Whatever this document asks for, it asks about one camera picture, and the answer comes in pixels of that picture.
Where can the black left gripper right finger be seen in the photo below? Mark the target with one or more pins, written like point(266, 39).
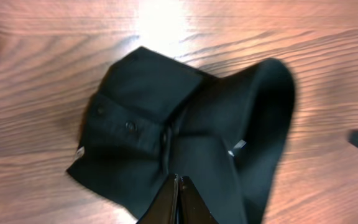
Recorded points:
point(191, 207)

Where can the black t-shirt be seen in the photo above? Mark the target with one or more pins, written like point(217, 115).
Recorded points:
point(153, 117)

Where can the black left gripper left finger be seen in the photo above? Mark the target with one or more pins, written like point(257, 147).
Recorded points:
point(163, 209)

